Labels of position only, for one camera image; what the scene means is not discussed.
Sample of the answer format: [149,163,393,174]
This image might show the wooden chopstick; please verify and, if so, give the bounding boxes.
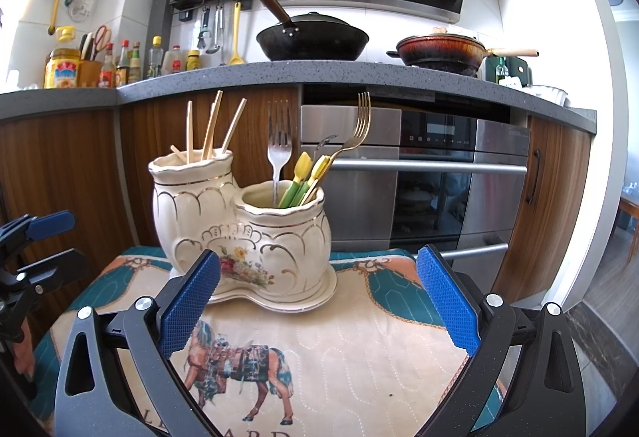
[201,90,223,160]
[221,97,247,153]
[170,145,187,164]
[185,101,194,164]

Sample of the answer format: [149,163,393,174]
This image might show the yellow tulip green handle utensil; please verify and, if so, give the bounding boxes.
[278,151,312,209]

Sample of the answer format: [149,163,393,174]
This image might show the gold fork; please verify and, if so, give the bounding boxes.
[301,92,371,205]

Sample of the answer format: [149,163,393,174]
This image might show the silver fork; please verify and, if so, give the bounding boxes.
[266,101,292,208]

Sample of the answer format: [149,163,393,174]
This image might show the silver spoon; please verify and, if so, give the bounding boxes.
[313,134,338,165]

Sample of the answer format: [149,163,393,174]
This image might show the person's left hand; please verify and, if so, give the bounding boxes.
[13,320,36,377]

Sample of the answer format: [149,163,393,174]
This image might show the quilted horse print table mat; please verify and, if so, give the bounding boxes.
[29,243,506,437]

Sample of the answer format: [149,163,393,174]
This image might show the stainless steel oven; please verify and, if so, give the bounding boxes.
[323,97,530,274]

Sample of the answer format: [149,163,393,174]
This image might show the wooden cabinet door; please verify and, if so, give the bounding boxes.
[118,84,304,248]

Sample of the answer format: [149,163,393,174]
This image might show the yellow lidded jar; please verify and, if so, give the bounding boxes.
[43,48,80,89]

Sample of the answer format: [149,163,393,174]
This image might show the brown utensil cup with scissors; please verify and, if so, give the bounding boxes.
[77,25,111,87]

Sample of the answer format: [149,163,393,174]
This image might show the red cap sauce bottle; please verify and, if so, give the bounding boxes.
[99,43,116,89]

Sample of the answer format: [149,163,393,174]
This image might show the wooden chair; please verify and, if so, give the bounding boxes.
[619,196,639,264]

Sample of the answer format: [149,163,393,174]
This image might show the dark sauce bottle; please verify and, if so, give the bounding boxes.
[115,39,130,87]

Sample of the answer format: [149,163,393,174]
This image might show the cream ceramic double utensil holder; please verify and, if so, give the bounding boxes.
[149,151,337,314]

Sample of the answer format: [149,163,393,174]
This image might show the yellow cap oil bottle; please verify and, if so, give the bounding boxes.
[146,36,163,79]

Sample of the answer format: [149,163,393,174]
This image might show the grey stone countertop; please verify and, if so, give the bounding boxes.
[1,60,597,135]

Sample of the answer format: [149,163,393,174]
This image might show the green kettle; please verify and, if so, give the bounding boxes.
[483,56,533,86]

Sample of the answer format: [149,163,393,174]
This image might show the brown frying pan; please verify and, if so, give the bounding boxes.
[387,32,540,77]

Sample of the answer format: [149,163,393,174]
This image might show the yellow hanging spatula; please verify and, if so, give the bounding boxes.
[228,1,244,65]

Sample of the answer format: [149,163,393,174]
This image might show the black wok with wooden handle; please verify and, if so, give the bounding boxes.
[257,0,369,62]

